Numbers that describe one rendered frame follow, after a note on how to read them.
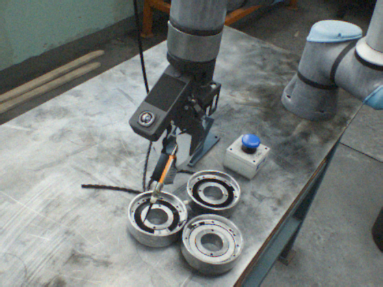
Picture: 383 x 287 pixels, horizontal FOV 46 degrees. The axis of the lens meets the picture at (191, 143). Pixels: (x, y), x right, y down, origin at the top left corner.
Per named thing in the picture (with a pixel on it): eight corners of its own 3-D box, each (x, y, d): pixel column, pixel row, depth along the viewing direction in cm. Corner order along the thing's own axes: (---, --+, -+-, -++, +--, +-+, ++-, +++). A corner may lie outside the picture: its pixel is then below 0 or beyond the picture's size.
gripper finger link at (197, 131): (202, 155, 71) (206, 108, 66) (197, 160, 70) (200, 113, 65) (178, 145, 73) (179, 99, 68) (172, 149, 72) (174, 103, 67)
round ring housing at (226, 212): (221, 180, 93) (226, 165, 90) (246, 216, 86) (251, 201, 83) (176, 190, 89) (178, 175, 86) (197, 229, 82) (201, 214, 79)
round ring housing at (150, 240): (193, 242, 79) (196, 227, 77) (136, 257, 75) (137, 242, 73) (172, 200, 86) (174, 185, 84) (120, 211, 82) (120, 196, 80)
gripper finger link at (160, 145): (178, 149, 80) (190, 109, 74) (159, 166, 76) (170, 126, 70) (164, 140, 81) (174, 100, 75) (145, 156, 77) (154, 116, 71)
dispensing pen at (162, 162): (129, 223, 75) (168, 132, 73) (141, 219, 79) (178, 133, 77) (140, 229, 74) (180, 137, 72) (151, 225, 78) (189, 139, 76)
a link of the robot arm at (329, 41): (319, 57, 121) (336, 9, 112) (358, 82, 113) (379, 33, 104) (287, 65, 115) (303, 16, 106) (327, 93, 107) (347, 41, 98)
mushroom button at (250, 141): (250, 165, 94) (255, 146, 91) (234, 156, 95) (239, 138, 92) (258, 155, 97) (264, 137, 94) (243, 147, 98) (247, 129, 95)
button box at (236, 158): (251, 180, 94) (256, 163, 91) (222, 165, 96) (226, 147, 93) (267, 161, 99) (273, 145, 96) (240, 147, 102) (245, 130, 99)
